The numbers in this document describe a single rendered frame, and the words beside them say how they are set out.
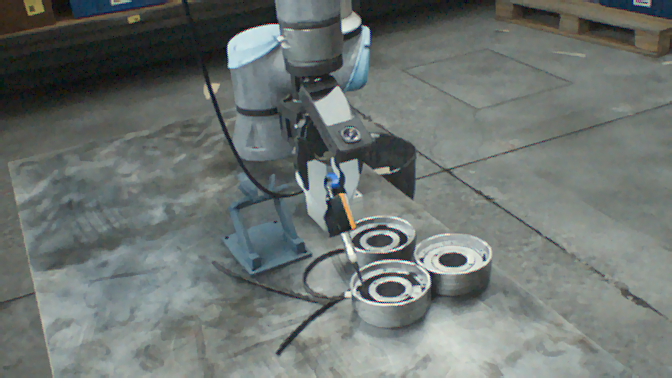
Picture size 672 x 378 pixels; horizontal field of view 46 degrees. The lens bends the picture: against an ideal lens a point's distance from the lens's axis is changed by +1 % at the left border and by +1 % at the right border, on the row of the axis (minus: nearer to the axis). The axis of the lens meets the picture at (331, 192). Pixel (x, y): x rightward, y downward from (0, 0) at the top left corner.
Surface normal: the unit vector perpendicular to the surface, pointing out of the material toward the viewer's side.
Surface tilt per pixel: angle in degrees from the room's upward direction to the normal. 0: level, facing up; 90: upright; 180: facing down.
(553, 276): 0
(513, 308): 0
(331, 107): 31
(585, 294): 0
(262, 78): 90
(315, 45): 90
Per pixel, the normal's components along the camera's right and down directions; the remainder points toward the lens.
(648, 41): -0.84, 0.32
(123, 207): -0.09, -0.88
